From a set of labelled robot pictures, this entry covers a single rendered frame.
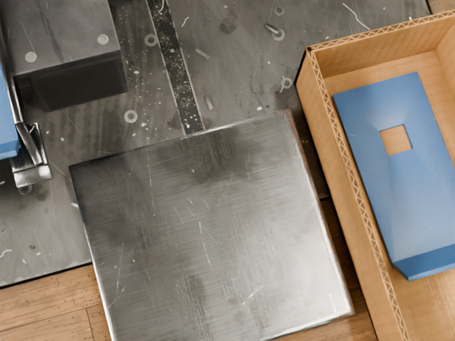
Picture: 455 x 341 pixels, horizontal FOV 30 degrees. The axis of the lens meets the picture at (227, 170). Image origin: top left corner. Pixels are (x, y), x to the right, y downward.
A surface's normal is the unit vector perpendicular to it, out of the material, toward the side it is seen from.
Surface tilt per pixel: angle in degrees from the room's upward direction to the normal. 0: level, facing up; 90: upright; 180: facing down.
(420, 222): 0
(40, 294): 0
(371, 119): 0
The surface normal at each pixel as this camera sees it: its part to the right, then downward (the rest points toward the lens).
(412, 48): 0.28, 0.93
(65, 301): 0.04, -0.25
